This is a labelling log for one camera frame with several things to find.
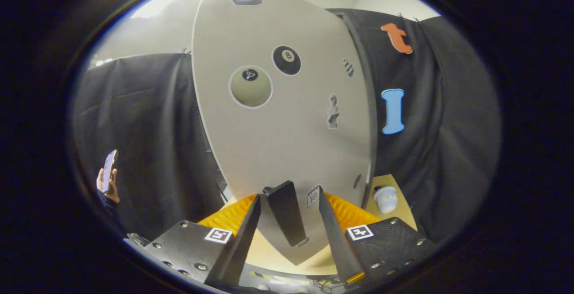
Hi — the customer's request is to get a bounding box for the black backdrop cloth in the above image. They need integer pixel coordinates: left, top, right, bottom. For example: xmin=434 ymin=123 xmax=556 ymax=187
xmin=72 ymin=8 xmax=502 ymax=245

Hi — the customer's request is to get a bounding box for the dark grey cabinet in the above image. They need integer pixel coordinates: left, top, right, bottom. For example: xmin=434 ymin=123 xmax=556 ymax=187
xmin=330 ymin=9 xmax=379 ymax=209

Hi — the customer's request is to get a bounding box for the dark smartphone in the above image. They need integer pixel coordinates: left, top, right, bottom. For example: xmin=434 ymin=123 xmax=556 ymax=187
xmin=101 ymin=149 xmax=119 ymax=194

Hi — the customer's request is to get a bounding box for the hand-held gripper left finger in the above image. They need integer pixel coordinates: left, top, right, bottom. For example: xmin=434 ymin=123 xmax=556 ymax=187
xmin=123 ymin=194 xmax=262 ymax=288

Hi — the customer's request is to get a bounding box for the black cable bundle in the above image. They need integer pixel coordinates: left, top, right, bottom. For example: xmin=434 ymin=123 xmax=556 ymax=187
xmin=307 ymin=275 xmax=344 ymax=294

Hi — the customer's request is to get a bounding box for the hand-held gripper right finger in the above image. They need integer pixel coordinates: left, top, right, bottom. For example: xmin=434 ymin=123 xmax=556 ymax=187
xmin=318 ymin=186 xmax=438 ymax=285

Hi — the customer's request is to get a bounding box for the small white container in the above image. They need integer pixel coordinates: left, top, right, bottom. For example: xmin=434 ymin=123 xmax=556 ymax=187
xmin=374 ymin=186 xmax=399 ymax=215

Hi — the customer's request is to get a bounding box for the beige cabinet door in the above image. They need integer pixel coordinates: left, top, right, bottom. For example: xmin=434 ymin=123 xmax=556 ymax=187
xmin=191 ymin=0 xmax=373 ymax=265

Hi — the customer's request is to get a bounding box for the black door handle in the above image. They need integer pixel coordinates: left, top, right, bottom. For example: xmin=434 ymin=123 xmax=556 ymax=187
xmin=263 ymin=180 xmax=310 ymax=247

